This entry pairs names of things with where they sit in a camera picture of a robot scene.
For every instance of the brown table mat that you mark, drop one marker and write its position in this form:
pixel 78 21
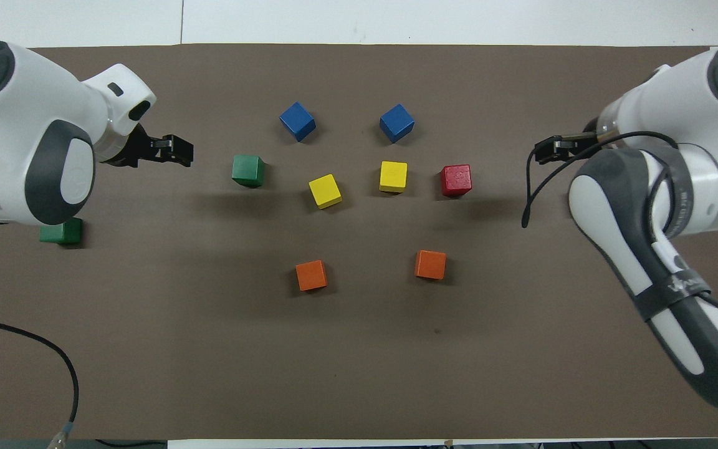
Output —
pixel 359 349

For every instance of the orange wooden cube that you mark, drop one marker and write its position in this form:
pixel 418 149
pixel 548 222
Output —
pixel 311 275
pixel 430 264

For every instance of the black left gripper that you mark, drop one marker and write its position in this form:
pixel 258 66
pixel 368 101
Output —
pixel 138 153

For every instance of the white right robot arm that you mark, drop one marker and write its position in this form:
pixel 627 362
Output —
pixel 602 199

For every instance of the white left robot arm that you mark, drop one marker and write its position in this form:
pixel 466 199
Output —
pixel 22 93

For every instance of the red wooden cube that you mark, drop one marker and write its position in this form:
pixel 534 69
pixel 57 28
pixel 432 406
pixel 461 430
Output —
pixel 456 180

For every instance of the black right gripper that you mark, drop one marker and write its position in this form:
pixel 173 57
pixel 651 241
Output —
pixel 586 144

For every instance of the yellow wooden cube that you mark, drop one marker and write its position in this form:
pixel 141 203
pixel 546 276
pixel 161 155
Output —
pixel 393 176
pixel 325 191

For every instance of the green wooden cube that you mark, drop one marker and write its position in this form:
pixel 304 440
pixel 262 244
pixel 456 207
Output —
pixel 63 234
pixel 248 170

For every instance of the blue wooden cube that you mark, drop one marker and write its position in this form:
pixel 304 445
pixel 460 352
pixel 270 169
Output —
pixel 396 123
pixel 297 121

